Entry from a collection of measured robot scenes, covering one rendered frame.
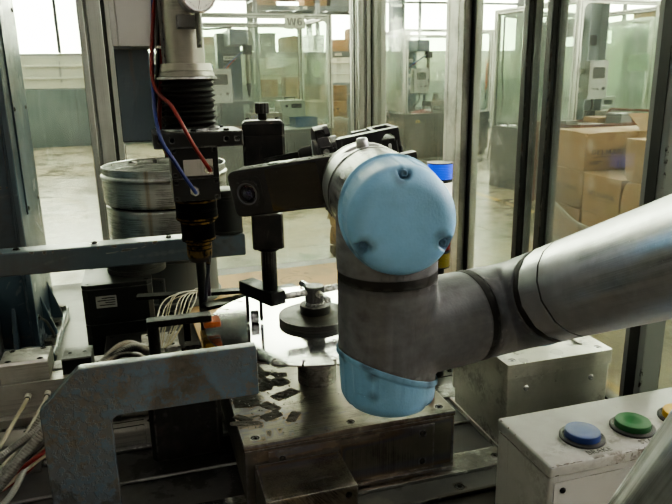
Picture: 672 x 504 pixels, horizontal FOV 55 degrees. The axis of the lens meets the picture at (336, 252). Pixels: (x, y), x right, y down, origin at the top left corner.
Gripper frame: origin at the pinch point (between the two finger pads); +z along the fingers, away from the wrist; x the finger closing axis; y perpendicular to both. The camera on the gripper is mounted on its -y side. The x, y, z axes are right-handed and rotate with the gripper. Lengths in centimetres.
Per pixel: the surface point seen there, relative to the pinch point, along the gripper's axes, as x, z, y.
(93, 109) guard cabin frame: 10, 115, -50
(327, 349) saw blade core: -26.2, 5.5, -3.1
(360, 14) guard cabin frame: 22, 126, 30
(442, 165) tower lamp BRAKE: -10.0, 33.3, 23.7
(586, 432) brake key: -34.9, -13.2, 23.4
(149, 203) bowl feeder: -13, 76, -34
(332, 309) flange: -25.5, 17.8, -0.7
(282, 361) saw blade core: -25.1, 2.7, -9.3
